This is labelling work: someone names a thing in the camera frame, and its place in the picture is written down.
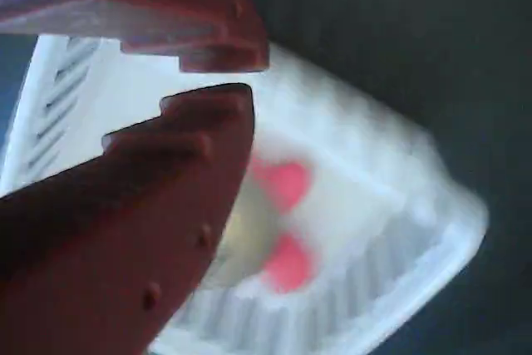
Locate red turtle toy gold shell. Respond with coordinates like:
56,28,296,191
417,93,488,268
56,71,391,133
207,157,323,293

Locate white plastic basket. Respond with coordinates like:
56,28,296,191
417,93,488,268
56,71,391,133
0,34,490,355

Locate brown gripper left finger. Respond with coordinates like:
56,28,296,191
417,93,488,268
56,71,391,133
0,82,256,355

